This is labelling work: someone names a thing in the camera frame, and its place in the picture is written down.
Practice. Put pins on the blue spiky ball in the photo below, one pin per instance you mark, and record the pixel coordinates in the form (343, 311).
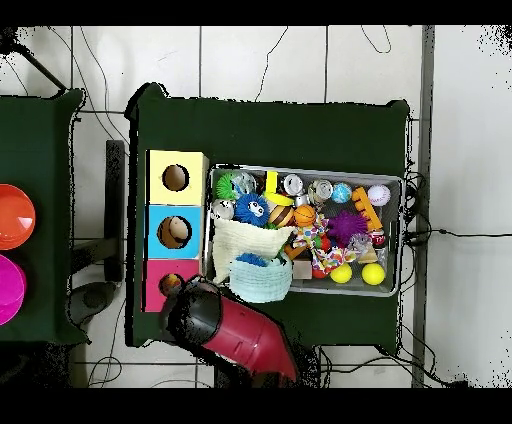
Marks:
(252, 259)

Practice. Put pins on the mint green waffle cloth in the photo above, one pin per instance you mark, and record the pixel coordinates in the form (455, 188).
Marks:
(260, 282)

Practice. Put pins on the silver metal can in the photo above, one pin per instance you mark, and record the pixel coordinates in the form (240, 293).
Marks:
(294, 184)

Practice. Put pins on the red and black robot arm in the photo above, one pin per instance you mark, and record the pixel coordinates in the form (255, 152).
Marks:
(240, 336)

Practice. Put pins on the colourful patterned cloth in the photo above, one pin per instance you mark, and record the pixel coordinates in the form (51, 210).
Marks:
(332, 258)
(308, 236)

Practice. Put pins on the wooden cube block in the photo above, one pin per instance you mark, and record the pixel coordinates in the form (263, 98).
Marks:
(302, 270)

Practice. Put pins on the magenta plate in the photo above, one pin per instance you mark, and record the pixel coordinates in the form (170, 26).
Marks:
(10, 288)

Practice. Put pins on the yellow ball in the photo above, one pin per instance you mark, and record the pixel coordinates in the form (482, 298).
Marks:
(341, 274)
(373, 274)

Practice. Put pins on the yellow plastic block toy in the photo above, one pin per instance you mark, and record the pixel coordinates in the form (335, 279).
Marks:
(273, 186)

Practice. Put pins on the orange plate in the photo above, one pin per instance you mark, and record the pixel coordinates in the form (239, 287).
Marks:
(14, 216)

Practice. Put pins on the cream yellow waffle cloth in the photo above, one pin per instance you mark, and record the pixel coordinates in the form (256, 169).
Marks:
(240, 238)

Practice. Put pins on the orange plastic block toy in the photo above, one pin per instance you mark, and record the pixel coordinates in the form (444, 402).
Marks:
(366, 208)

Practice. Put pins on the yellow plush duck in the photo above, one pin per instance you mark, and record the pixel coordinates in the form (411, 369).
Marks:
(170, 283)

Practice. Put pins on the blue fuzzy ball with eyes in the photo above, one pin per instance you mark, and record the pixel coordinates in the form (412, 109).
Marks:
(253, 210)

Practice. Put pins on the white baseball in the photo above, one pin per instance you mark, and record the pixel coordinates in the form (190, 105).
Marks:
(379, 195)

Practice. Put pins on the black tripod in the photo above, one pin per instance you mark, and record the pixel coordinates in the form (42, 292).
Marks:
(6, 40)

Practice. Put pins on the wooden box with three holes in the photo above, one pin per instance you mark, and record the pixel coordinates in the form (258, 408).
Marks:
(178, 204)

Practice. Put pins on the purple spiky ball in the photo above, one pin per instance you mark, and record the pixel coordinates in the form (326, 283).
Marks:
(346, 228)

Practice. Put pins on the green spiky ball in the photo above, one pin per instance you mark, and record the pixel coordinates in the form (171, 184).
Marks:
(226, 186)

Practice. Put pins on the globe print ball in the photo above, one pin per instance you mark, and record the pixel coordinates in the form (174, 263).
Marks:
(342, 193)

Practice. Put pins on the small orange basketball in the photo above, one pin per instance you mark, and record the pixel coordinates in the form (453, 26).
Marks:
(305, 215)

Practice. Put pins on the dark green table cloth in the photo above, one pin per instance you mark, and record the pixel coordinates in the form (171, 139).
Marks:
(40, 160)
(272, 128)

